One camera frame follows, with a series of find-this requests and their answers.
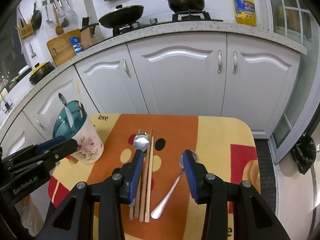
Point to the black casserole yellow lid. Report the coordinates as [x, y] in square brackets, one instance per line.
[41, 73]

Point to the metal ladle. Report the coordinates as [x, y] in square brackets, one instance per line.
[47, 12]

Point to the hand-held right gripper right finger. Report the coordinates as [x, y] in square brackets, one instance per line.
[190, 177]

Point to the checkered orange yellow mat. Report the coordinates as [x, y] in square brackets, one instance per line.
[175, 130]

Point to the wooden utensil basket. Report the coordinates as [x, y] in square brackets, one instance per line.
[26, 31]

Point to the black gas stove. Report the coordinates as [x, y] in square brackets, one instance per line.
[165, 23]

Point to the white green box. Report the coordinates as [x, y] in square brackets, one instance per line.
[23, 70]

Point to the person's left hand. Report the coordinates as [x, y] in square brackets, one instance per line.
[31, 212]

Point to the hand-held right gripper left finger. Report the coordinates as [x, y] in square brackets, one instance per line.
[136, 172]

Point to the white cabinet door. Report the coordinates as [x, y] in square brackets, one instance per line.
[260, 97]
[50, 90]
[15, 140]
[107, 87]
[180, 87]

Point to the black frying pan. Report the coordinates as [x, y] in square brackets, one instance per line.
[36, 18]

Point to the metal spoon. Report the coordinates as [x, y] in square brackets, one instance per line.
[61, 98]
[170, 192]
[141, 142]

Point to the black wok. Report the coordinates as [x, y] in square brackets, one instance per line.
[117, 23]

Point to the metal strainer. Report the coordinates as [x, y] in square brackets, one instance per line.
[70, 13]

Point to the floral utensil holder cup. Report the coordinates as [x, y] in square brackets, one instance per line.
[87, 145]

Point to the yellow oil bottle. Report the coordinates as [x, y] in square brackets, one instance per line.
[243, 10]

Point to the wooden spatula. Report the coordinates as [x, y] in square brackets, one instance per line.
[58, 28]

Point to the wall hook rack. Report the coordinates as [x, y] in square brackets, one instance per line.
[55, 0]

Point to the bronze cooking pot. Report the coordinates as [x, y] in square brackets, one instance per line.
[186, 3]

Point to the glass pane window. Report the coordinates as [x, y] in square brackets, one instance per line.
[290, 17]

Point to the speckled kitchen counter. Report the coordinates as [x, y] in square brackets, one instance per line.
[175, 28]

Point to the blue white packet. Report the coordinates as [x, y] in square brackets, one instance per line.
[76, 45]

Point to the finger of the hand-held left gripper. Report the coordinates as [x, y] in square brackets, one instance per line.
[50, 142]
[67, 147]

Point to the wooden knife block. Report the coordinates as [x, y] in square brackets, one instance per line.
[87, 38]

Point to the wooden cutting board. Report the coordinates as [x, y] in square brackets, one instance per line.
[61, 48]

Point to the black wok lid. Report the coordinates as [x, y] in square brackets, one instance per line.
[130, 10]

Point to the black trash bag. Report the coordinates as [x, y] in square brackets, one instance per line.
[303, 155]

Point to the small metal spatula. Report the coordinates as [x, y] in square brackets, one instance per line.
[33, 54]

